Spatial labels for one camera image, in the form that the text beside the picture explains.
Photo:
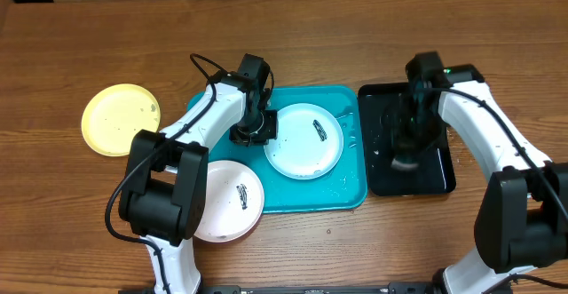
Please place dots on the light blue plate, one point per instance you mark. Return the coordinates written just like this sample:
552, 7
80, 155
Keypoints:
308, 144

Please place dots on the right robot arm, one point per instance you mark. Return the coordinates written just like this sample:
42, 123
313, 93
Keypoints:
522, 221

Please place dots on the green scrubbing sponge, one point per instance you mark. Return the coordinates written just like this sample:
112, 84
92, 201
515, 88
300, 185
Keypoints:
404, 163

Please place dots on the yellow-green plate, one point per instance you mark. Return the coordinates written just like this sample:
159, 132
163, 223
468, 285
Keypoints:
115, 115

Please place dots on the teal plastic tray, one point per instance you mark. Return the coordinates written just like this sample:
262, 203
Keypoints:
343, 188

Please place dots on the white plate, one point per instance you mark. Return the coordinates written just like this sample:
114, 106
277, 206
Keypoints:
234, 202

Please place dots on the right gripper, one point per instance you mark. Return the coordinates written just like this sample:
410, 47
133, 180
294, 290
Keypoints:
403, 141

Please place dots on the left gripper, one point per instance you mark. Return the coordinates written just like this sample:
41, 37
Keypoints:
270, 131

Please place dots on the black plastic tray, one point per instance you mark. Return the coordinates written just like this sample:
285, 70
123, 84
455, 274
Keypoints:
435, 172

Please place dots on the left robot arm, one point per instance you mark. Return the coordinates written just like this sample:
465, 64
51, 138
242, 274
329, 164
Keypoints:
161, 199

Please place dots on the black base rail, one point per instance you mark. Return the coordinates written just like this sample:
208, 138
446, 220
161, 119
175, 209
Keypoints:
391, 288

